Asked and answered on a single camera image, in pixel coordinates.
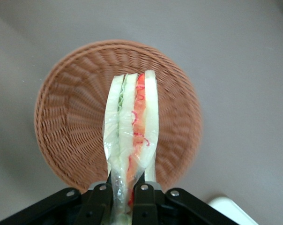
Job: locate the round brown wicker basket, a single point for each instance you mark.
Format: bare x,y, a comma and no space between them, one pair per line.
73,112

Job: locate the triangle sandwich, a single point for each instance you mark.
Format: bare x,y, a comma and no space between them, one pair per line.
129,122

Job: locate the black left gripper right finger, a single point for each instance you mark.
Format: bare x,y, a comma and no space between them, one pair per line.
151,206

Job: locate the cream rectangular plastic tray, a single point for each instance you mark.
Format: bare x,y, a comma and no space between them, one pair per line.
228,208

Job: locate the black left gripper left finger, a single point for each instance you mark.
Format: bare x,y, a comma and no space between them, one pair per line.
90,206

